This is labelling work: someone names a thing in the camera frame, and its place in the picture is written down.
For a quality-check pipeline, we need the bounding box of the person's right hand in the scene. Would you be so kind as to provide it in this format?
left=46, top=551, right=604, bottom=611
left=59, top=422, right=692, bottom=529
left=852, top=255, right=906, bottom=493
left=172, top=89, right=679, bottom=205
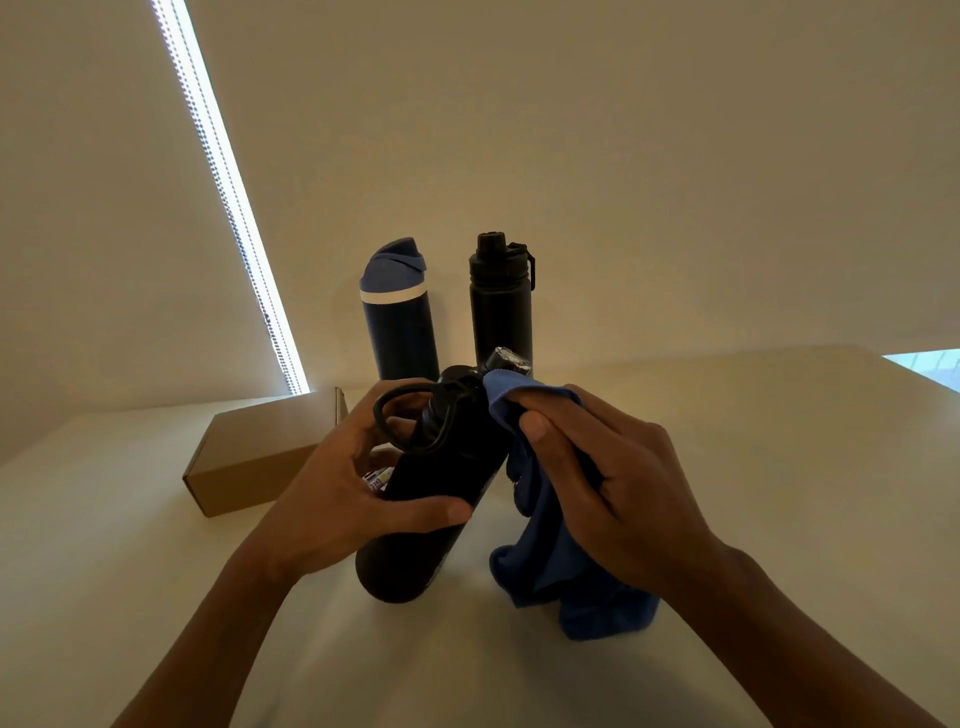
left=517, top=384, right=733, bottom=601

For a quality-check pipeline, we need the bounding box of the black bottle with loop handle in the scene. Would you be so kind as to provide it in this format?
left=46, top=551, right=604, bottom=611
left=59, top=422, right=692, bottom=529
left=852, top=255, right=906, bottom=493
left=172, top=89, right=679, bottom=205
left=354, top=346, right=532, bottom=605

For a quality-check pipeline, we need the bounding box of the bright side window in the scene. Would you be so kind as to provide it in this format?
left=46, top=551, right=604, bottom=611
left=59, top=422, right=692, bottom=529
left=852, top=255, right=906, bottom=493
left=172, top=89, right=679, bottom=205
left=883, top=348, right=960, bottom=393

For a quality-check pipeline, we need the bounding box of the beaded blind chain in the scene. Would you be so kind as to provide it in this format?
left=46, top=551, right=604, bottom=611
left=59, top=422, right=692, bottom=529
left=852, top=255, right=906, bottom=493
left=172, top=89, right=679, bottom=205
left=153, top=0, right=303, bottom=395

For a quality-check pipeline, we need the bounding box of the person's left hand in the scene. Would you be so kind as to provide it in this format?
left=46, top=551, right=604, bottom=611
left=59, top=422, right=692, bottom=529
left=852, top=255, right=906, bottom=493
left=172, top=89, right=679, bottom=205
left=251, top=378, right=474, bottom=586

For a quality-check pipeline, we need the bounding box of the navy bottle with blue lid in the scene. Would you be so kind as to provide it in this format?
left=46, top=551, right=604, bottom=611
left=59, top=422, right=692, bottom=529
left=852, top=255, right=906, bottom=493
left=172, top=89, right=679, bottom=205
left=359, top=237, right=441, bottom=382

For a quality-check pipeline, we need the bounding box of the brown paper box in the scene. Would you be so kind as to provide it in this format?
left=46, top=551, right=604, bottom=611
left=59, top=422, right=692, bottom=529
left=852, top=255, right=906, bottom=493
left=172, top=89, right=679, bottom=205
left=182, top=387, right=350, bottom=519

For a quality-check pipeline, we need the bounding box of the blue cloth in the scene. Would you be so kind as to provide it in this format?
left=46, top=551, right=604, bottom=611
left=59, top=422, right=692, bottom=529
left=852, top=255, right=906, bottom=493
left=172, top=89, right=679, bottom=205
left=482, top=369, right=661, bottom=643

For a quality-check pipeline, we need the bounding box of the black grey gradient bottle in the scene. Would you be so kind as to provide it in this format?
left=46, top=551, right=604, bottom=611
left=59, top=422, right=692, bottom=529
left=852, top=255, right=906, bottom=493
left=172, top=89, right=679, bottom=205
left=469, top=231, right=537, bottom=376

